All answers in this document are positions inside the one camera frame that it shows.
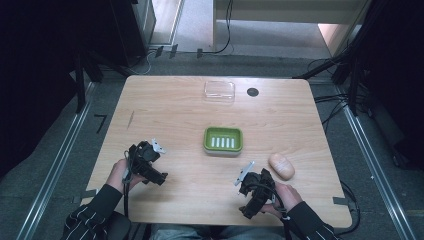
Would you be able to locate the black cabinet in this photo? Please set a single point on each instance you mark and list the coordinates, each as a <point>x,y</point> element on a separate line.
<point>133,30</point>

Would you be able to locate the white furniture frame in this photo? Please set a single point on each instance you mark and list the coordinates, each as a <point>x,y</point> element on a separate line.
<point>286,8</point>

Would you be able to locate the beige soap bar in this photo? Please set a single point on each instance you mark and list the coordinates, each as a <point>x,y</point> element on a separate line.
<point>282,166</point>

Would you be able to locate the grey tape strip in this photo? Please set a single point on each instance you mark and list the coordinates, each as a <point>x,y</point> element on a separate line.
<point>85,195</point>
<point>340,200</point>

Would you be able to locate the black round table grommet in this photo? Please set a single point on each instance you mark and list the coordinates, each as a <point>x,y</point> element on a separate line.
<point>253,92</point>

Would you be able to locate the black metal stand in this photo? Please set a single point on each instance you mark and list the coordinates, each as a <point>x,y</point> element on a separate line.
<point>80,83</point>

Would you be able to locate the person's left hand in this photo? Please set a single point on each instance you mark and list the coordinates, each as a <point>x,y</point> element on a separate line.
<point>117,175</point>

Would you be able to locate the person's legs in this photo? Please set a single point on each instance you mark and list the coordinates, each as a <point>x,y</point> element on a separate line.
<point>216,233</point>

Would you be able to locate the person's right hand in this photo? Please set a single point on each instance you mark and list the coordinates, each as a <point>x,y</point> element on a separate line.
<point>288,198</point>

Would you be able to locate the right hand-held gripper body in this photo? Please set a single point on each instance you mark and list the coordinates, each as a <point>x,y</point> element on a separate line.
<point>258,186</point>

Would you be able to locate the black tripod stand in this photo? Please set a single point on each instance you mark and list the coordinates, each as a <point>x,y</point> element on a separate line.
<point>353,66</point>

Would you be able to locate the aluminium floor rail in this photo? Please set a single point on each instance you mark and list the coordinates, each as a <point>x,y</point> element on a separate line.
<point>376,170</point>
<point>56,160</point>

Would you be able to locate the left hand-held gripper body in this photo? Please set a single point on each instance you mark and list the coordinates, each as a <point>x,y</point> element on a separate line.
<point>143,156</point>

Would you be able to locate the clear plastic container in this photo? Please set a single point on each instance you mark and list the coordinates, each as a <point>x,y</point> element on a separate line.
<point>219,90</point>

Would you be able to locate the green soap dish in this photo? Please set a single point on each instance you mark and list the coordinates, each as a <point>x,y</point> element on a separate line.
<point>222,141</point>

